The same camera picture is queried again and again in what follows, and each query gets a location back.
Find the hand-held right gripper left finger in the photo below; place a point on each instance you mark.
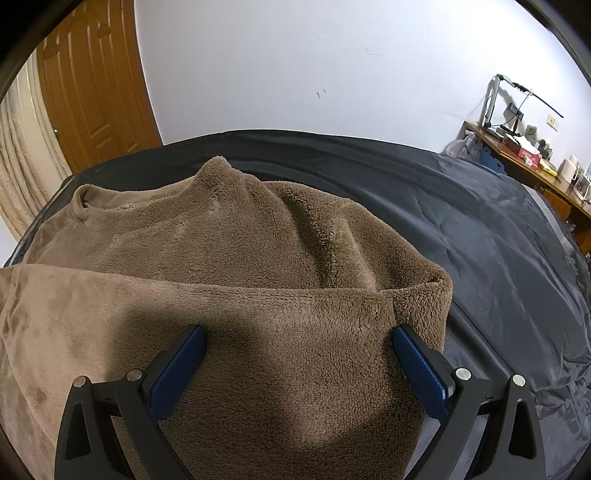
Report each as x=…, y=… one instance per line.
x=178, y=374

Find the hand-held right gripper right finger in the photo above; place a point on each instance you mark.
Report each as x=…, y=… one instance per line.
x=422, y=378

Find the brown fleece sweater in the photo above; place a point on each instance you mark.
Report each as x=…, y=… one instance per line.
x=254, y=277

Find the black bed sheet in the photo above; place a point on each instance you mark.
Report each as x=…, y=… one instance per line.
x=485, y=230

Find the cluttered shelf rack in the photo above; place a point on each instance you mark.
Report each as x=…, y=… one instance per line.
x=556, y=196

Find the blue bag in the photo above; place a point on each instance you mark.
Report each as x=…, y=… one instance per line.
x=491, y=159

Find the white plastic bag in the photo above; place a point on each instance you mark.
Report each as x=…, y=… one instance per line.
x=459, y=148

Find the yellow packet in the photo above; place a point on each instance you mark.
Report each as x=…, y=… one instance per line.
x=547, y=167

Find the red box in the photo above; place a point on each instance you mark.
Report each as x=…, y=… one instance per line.
x=524, y=152

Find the white kettle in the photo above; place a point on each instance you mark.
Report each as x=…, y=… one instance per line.
x=569, y=170

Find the black desk lamp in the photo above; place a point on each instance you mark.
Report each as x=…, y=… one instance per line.
x=493, y=97

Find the wooden panel door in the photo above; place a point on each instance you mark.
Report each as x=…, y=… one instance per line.
x=92, y=83

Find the wall socket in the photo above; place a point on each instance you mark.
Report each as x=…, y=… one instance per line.
x=552, y=120

